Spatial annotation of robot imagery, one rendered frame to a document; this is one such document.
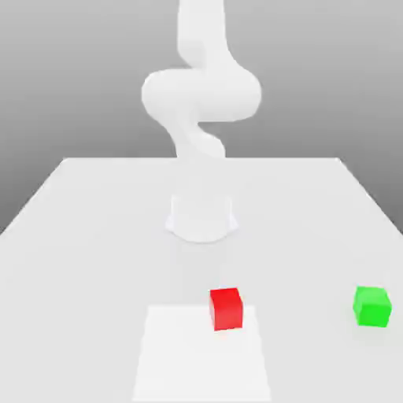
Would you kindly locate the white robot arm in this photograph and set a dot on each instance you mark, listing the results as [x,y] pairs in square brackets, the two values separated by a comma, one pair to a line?
[201,94]

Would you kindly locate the small red cube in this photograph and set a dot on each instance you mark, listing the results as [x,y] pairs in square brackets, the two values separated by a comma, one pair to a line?
[226,310]

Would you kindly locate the small green cube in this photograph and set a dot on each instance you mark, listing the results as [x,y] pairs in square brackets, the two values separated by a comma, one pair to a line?
[372,307]

